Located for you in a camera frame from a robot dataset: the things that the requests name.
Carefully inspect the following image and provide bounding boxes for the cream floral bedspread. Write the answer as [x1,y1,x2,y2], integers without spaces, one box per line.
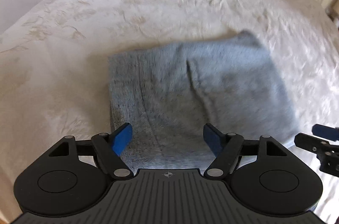
[1,0,338,222]

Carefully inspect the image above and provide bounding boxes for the grey speckled pants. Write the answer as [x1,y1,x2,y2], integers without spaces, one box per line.
[108,31,299,171]

